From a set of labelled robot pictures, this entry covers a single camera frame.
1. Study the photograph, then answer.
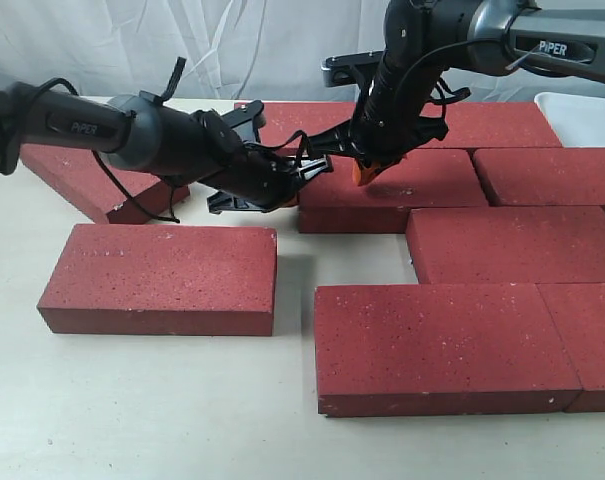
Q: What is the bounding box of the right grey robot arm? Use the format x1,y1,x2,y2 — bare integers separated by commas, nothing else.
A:
304,1,605,185

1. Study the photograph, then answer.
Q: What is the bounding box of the white plastic tray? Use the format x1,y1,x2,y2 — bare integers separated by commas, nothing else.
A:
534,92,605,148

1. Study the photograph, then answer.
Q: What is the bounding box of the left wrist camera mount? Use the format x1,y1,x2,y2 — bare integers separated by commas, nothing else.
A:
222,100,266,144

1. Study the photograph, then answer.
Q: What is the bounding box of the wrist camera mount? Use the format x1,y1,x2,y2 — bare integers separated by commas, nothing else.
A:
222,100,266,144
321,51,383,90

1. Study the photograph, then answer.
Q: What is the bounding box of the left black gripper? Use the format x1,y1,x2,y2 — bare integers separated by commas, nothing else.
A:
193,110,333,214

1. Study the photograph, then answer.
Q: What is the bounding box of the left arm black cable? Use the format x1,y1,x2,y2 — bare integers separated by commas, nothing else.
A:
11,56,313,225

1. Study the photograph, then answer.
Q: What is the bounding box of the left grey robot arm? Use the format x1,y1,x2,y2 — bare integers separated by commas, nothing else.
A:
0,78,332,214

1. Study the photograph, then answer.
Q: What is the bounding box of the front large red brick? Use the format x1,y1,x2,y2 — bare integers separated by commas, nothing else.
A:
313,283,582,417

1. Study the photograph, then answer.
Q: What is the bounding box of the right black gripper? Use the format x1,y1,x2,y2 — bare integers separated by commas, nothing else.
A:
309,1,446,186

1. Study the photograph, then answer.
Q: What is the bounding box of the blue-grey backdrop cloth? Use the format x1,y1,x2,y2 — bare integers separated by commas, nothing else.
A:
0,0,605,104

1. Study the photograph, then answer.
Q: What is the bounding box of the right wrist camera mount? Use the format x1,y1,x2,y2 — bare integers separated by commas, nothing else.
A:
321,51,383,90

